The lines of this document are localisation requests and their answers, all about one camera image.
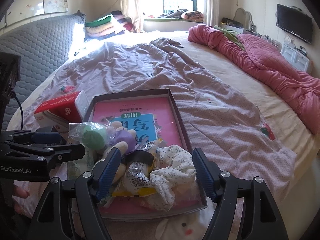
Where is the mauve strawberry bedsheet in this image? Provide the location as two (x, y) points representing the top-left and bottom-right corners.
(7, 36), (308, 240)

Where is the white drawer cabinet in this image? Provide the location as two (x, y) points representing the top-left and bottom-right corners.
(280, 42), (312, 74)

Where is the green tissue pack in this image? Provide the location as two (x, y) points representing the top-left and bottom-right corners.
(67, 149), (116, 208)

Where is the white floral scrunchie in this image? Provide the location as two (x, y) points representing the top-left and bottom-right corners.
(146, 145), (199, 211)

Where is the yellow white snack bag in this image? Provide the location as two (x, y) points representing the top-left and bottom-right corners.
(112, 138), (163, 197)

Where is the stack of folded blankets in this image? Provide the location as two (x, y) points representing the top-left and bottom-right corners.
(85, 10), (134, 39)

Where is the clothes pile on windowsill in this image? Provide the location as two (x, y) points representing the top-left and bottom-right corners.
(158, 9), (204, 22)

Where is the person left hand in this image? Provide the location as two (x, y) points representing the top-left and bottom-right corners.
(12, 184), (30, 214)

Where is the grey quilted headboard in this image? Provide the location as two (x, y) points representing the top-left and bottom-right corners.
(0, 11), (87, 131)

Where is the green item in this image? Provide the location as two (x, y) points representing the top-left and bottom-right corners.
(68, 122), (114, 154)

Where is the shallow grey cardboard box tray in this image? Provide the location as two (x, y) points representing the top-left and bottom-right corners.
(82, 88), (208, 222)

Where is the red white tissue box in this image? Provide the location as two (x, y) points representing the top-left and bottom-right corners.
(34, 90), (89, 132)

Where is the plush bear purple dress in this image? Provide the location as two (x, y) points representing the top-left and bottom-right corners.
(96, 121), (138, 184)

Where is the white vanity mirror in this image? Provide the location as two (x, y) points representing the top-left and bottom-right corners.
(233, 8), (254, 30)

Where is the pink blue book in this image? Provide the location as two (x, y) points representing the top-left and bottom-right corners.
(92, 96), (202, 214)

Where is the black flat television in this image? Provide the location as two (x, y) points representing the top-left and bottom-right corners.
(276, 4), (313, 44)

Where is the pink quilted comforter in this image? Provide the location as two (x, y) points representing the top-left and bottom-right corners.
(188, 24), (319, 134)

